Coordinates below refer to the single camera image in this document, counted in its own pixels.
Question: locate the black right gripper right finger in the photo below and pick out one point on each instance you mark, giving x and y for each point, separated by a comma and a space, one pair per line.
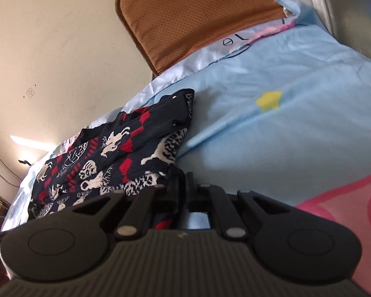
292, 244

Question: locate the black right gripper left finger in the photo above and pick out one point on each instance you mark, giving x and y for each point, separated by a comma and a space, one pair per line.
70, 243

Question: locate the brown perforated headboard cushion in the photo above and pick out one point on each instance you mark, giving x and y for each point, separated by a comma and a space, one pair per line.
167, 31

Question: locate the light blue cartoon bedsheet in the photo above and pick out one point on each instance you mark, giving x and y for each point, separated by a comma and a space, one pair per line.
286, 113

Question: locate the small wall sticker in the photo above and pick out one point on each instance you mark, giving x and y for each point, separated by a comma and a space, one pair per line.
30, 92

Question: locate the dark patterned knit sweater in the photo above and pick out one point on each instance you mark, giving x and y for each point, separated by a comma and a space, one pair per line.
135, 151

